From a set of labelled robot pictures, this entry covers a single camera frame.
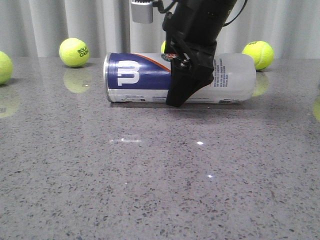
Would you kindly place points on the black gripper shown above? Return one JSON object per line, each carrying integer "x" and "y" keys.
{"x": 191, "y": 33}

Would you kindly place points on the blue white tennis ball can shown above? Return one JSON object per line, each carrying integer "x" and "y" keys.
{"x": 146, "y": 77}

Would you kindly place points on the yellow middle back tennis ball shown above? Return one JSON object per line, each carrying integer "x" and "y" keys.
{"x": 163, "y": 46}

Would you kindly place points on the yellow right back tennis ball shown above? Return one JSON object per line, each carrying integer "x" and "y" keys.
{"x": 261, "y": 52}

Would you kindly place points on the yellow Roland Garros tennis ball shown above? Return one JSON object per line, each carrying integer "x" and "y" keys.
{"x": 74, "y": 52}

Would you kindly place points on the yellow Wilson 3 tennis ball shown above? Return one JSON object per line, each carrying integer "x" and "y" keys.
{"x": 6, "y": 68}

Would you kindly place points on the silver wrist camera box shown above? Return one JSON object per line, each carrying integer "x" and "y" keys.
{"x": 142, "y": 11}

